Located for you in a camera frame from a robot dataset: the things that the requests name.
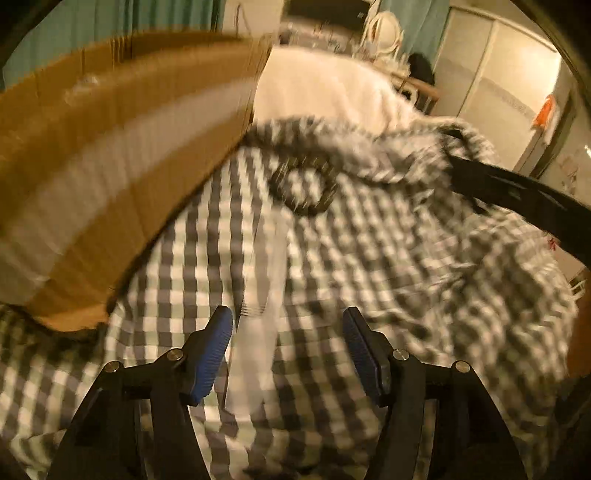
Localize brown cardboard box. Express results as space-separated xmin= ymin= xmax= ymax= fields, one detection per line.
xmin=0 ymin=34 xmax=274 ymax=332

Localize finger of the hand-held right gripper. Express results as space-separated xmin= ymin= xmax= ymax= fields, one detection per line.
xmin=449 ymin=156 xmax=591 ymax=274

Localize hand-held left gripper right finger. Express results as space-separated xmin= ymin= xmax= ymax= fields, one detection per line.
xmin=343 ymin=306 xmax=529 ymax=480

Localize teal curtain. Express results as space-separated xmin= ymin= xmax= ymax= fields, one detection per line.
xmin=382 ymin=0 xmax=452 ymax=66
xmin=0 ymin=0 xmax=228 ymax=90

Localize long white plastic stick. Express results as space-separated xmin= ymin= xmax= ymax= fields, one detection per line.
xmin=225 ymin=208 xmax=289 ymax=418

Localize white louvered wardrobe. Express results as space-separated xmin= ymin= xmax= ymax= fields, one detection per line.
xmin=433 ymin=6 xmax=570 ymax=172

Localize black television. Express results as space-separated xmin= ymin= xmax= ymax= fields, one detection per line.
xmin=285 ymin=0 xmax=371 ymax=20

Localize white bedspread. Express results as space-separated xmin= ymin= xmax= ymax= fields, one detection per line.
xmin=253 ymin=45 xmax=419 ymax=136

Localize wooden chair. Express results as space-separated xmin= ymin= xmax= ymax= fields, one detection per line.
xmin=392 ymin=75 xmax=440 ymax=115

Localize black bag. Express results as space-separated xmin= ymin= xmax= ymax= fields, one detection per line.
xmin=408 ymin=52 xmax=435 ymax=87

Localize orange hanging cloth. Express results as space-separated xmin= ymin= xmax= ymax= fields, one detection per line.
xmin=530 ymin=94 xmax=563 ymax=145

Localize dark bead bracelet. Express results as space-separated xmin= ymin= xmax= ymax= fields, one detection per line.
xmin=269 ymin=156 xmax=339 ymax=219

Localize white oval mirror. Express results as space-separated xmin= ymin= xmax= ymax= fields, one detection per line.
xmin=364 ymin=11 xmax=403 ymax=62

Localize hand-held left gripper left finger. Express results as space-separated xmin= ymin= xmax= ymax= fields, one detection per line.
xmin=46 ymin=305 xmax=234 ymax=480

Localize checkered blanket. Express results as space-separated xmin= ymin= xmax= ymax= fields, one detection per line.
xmin=0 ymin=116 xmax=583 ymax=480

